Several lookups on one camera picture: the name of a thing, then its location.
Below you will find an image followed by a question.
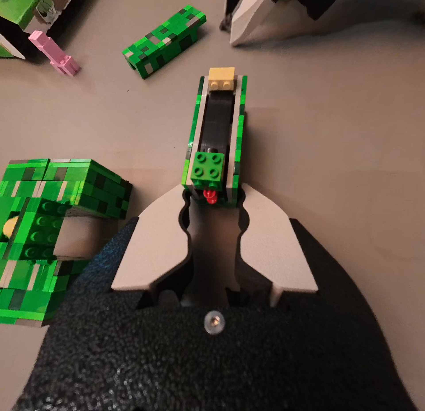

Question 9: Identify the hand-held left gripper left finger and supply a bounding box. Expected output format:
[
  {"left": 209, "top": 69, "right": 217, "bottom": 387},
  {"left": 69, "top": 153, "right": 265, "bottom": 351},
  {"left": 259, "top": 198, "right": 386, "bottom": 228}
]
[{"left": 110, "top": 183, "right": 194, "bottom": 308}]

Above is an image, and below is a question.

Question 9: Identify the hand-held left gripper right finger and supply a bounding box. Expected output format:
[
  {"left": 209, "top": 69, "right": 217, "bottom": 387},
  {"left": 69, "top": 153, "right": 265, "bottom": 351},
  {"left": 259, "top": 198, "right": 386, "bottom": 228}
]
[{"left": 234, "top": 182, "right": 319, "bottom": 308}]

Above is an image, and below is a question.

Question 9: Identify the green lego panel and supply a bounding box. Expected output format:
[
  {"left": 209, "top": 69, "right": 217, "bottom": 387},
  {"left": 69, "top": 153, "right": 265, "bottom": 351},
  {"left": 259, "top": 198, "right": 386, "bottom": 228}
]
[{"left": 122, "top": 5, "right": 207, "bottom": 80}]

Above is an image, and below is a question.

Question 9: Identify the hollow green lego block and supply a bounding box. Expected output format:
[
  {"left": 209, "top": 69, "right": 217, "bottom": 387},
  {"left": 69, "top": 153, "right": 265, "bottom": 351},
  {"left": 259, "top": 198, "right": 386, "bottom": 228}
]
[{"left": 181, "top": 67, "right": 249, "bottom": 208}]

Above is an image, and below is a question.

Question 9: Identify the large green lego assembly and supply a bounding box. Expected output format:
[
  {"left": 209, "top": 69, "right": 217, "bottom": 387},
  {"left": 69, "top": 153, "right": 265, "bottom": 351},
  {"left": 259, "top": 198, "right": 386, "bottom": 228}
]
[{"left": 0, "top": 158, "right": 133, "bottom": 328}]

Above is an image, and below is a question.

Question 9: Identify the pink lego pig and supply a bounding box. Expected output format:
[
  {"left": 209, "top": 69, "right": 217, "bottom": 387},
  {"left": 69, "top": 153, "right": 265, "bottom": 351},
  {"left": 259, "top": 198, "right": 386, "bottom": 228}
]
[{"left": 28, "top": 30, "right": 81, "bottom": 76}]

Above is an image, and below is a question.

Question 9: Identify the green cardboard set box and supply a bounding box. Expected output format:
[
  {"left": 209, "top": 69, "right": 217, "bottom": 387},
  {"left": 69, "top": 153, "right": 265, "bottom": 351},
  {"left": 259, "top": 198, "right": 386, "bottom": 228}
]
[{"left": 0, "top": 0, "right": 79, "bottom": 60}]

